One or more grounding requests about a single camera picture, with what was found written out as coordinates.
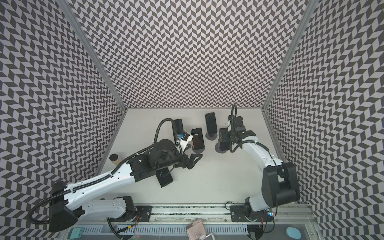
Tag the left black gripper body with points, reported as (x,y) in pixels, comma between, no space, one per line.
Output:
(183,161)

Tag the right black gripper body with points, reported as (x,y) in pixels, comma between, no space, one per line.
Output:
(226,139)

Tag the black phone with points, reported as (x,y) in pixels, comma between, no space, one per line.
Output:
(198,138)
(177,129)
(211,123)
(224,139)
(164,177)

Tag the grey round phone stand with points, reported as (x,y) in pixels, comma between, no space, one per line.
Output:
(218,149)

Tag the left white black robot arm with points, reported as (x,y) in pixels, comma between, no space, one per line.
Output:
(73,202)

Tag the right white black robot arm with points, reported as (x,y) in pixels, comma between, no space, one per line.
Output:
(280,183)

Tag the grey stand under middle phone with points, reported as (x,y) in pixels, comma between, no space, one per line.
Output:
(200,151)

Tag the grey stand under phone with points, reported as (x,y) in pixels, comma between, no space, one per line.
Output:
(200,151)
(211,137)

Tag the grey stand under back phone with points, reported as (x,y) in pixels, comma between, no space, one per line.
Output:
(211,137)

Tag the pink box at front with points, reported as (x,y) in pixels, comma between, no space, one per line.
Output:
(197,231)

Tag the small jar with black lid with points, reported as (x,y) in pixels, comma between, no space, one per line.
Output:
(115,159)

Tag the teal round object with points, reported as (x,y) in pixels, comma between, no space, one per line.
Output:
(293,233)

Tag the teal square object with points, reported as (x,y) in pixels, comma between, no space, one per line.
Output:
(75,233)

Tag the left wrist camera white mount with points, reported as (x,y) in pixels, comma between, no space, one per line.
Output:
(184,137)

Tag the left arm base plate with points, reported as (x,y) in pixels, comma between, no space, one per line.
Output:
(137,214)

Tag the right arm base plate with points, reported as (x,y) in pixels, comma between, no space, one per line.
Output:
(244,214)

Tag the aluminium front rail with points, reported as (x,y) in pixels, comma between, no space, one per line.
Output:
(220,214)

